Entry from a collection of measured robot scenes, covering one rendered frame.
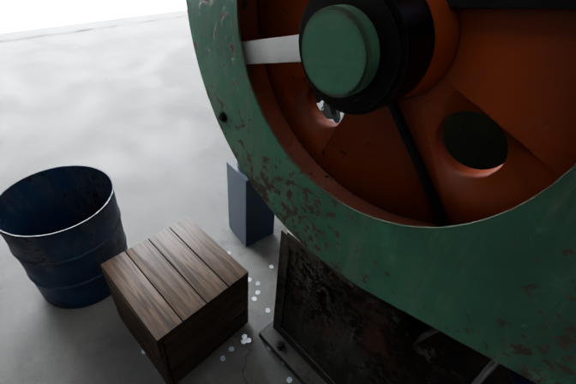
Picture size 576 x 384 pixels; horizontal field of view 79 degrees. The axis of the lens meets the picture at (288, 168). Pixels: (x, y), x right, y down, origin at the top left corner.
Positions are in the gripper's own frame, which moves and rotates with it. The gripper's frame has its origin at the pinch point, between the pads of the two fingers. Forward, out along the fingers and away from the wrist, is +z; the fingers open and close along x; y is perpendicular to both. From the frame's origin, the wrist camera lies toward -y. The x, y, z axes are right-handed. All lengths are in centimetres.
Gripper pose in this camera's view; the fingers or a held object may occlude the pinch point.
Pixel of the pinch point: (339, 120)
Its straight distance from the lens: 112.0
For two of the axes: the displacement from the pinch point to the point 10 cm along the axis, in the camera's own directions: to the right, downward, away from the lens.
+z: 2.9, 8.2, 4.9
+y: -9.2, 1.0, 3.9
